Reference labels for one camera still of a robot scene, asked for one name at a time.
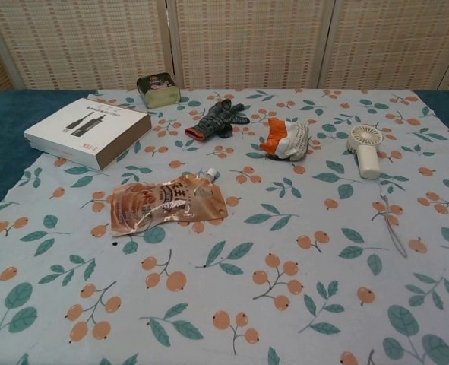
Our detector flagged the white handheld mini fan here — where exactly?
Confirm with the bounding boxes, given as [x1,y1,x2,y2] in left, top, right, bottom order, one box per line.
[346,125,381,180]

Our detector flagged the grey knitted work glove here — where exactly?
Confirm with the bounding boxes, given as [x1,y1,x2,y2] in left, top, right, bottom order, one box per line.
[184,98,251,143]

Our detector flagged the brown spouted food pouch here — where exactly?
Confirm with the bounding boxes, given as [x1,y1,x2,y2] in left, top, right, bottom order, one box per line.
[109,167,229,237]

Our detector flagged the crumpled orange white packet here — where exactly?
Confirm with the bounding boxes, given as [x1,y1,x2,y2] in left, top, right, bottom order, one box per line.
[259,117,311,163]

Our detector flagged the floral print tablecloth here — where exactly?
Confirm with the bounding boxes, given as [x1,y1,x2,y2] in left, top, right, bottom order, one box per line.
[0,87,449,365]

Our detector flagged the dark green tin can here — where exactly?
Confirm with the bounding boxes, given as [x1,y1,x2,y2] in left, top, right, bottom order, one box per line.
[136,71,181,110]

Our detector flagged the white flat product box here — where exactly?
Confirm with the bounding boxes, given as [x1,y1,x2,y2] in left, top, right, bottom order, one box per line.
[23,97,153,171]

